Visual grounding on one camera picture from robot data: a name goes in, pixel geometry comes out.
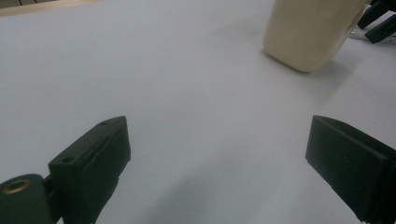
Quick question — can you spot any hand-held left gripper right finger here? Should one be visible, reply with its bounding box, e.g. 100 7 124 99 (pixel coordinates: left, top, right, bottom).
304 115 396 224

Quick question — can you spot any beige pen holder cup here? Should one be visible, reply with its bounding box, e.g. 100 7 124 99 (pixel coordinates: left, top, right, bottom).
262 0 370 74

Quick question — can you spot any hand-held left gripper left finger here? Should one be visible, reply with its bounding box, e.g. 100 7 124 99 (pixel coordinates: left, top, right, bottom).
48 115 132 224

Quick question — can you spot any wooden table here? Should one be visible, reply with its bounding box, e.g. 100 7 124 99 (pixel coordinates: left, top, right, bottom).
0 0 104 18

